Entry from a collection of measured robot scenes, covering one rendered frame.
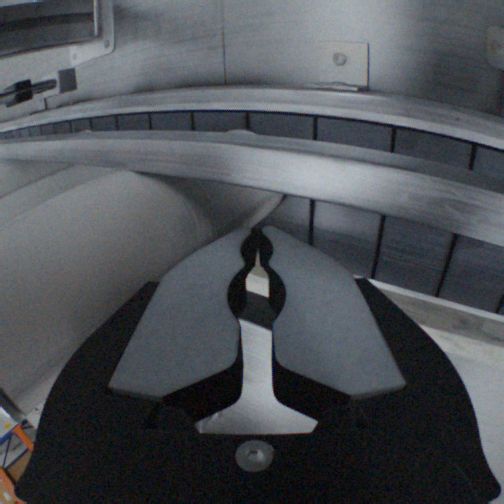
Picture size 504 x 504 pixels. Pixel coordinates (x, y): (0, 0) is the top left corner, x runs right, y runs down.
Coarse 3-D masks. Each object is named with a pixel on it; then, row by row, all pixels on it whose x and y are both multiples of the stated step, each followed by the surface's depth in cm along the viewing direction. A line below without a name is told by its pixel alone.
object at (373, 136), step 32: (32, 128) 30; (64, 128) 26; (96, 128) 23; (128, 128) 21; (160, 128) 20; (192, 128) 19; (224, 128) 17; (256, 128) 16; (288, 128) 16; (320, 128) 15; (352, 128) 14; (384, 128) 13; (448, 160) 12; (480, 160) 11; (256, 224) 19; (288, 224) 18; (320, 224) 17; (352, 224) 16; (384, 224) 15; (416, 224) 14; (352, 256) 17; (384, 256) 16; (416, 256) 15; (448, 256) 15; (480, 256) 13; (416, 288) 16; (448, 288) 15; (480, 288) 14
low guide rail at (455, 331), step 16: (256, 272) 17; (256, 288) 17; (400, 304) 14; (416, 304) 14; (432, 304) 14; (416, 320) 13; (432, 320) 13; (448, 320) 13; (464, 320) 13; (480, 320) 12; (496, 320) 12; (432, 336) 13; (448, 336) 12; (464, 336) 12; (480, 336) 12; (496, 336) 11; (464, 352) 12; (480, 352) 11; (496, 352) 11
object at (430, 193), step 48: (0, 144) 17; (48, 144) 13; (96, 144) 11; (144, 144) 10; (192, 144) 9; (240, 144) 8; (288, 144) 8; (336, 144) 8; (288, 192) 8; (336, 192) 7; (384, 192) 7; (432, 192) 6; (480, 192) 5
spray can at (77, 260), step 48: (96, 192) 9; (144, 192) 10; (192, 192) 11; (240, 192) 13; (0, 240) 7; (48, 240) 7; (96, 240) 8; (144, 240) 9; (192, 240) 11; (0, 288) 6; (48, 288) 7; (96, 288) 8; (0, 336) 6; (48, 336) 7; (0, 384) 5; (48, 384) 7
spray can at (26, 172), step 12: (0, 168) 17; (12, 168) 17; (24, 168) 18; (36, 168) 18; (48, 168) 19; (60, 168) 20; (0, 180) 16; (12, 180) 17; (24, 180) 18; (36, 180) 18; (0, 192) 16; (12, 192) 17
